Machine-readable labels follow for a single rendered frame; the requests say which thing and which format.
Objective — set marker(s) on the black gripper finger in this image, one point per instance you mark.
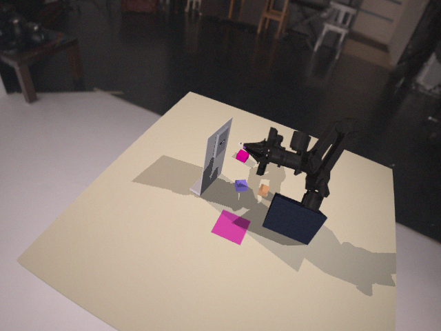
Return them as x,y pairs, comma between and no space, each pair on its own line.
254,154
257,147

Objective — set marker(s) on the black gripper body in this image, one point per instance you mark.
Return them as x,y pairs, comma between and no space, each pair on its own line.
275,155

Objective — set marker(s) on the small brown block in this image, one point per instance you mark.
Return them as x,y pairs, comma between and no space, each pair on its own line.
263,190

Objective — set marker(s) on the purple cube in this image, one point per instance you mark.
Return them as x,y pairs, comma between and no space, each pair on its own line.
241,185

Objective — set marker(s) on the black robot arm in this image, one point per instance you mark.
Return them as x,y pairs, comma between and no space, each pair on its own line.
311,162

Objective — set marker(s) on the magenta cube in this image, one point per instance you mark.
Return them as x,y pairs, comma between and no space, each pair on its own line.
242,155

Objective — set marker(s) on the magenta square zone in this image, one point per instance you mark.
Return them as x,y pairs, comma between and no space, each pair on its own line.
231,226

